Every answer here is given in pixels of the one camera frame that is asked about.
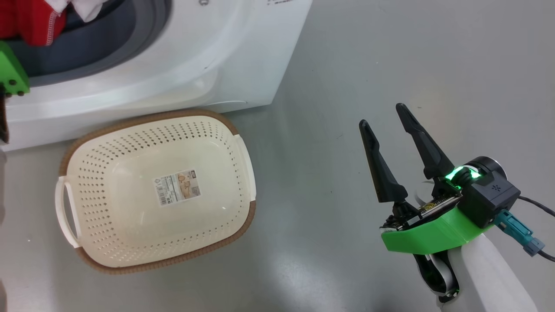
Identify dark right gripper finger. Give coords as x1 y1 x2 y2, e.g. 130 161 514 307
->
359 120 409 215
395 103 456 196

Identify red garment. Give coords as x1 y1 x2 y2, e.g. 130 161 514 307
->
0 0 68 47

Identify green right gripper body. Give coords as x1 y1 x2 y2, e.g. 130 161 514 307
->
380 188 495 255

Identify white front-load washing machine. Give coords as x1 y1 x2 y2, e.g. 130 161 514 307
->
0 0 313 152

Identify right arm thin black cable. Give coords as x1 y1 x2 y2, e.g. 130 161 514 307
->
518 195 555 218

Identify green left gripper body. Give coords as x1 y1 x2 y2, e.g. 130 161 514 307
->
0 41 30 97

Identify basket product label sticker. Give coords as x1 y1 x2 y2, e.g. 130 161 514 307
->
152 169 201 207

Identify white garment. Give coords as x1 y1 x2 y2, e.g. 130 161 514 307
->
47 0 108 23

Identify teal right camera connector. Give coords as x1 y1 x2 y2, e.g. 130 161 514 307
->
494 210 546 257

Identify cream perforated laundry basket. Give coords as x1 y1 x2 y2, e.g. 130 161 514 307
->
54 108 258 275

